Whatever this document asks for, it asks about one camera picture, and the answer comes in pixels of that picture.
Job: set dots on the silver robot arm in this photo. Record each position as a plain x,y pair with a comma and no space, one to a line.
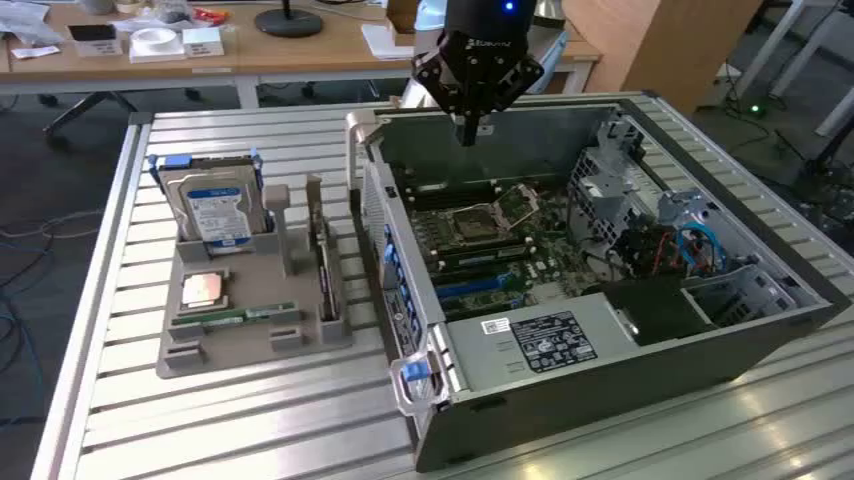
420,92

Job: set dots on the white paper slip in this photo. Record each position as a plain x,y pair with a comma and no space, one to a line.
36,51

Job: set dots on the white box with black top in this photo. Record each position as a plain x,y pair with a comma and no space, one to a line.
96,45

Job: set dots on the brown cardboard box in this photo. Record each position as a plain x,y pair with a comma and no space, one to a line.
400,15

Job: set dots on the white tape roll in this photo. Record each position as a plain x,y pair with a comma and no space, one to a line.
137,37

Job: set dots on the open dark PC case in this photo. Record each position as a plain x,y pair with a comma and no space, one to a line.
600,390

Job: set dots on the open socket cover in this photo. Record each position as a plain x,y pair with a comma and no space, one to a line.
516,205

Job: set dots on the black chair base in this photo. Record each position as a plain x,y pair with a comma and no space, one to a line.
86,107

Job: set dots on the grey power supply unit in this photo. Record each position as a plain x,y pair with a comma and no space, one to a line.
480,360

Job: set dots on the green RAM stick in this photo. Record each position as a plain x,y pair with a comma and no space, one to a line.
227,316

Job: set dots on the blue expansion slot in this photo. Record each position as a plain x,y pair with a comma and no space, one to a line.
467,289

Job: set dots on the RAM stick with white label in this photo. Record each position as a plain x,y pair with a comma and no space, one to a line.
487,257

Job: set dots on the green motherboard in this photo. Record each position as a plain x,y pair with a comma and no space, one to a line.
554,250

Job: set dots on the red packet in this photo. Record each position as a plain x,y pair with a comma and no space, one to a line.
209,17

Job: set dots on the hard disk with blue label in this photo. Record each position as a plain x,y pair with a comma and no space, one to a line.
213,210

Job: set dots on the black graphics card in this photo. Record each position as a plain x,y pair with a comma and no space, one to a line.
324,260

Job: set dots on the clear plastic bag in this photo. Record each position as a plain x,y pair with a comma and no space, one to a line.
26,20

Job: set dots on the grey plastic parts rack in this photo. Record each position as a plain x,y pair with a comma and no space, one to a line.
267,297

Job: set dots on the wooden desk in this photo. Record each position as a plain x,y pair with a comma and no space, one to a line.
66,70
300,55

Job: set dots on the flat white box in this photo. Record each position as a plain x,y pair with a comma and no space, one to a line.
156,55

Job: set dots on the black round lamp base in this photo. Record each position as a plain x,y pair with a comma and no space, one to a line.
287,25

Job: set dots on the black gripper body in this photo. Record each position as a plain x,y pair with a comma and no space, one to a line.
487,60

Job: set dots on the CPU socket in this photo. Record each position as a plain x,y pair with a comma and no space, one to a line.
475,225

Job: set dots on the white cube box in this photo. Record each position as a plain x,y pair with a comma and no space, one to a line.
201,42

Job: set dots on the perforated metal drive cage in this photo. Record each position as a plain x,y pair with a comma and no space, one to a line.
620,220

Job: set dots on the grey cup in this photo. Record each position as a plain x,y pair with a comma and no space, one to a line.
96,6

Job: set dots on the blue disk caddy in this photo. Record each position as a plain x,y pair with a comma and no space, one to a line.
175,162

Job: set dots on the white paper stack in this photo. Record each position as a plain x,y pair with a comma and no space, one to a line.
387,47

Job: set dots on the grey metal disk bay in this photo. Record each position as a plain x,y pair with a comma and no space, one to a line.
740,295

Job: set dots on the dark grey pouch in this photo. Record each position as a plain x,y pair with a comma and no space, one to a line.
175,16

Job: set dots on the wooden cabinet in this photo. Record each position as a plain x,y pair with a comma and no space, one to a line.
667,50

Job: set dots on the blue case latch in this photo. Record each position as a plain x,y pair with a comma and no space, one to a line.
413,372

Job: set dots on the white desk frame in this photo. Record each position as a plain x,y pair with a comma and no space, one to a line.
804,50

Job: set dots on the silver CPU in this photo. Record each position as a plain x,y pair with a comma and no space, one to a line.
201,289

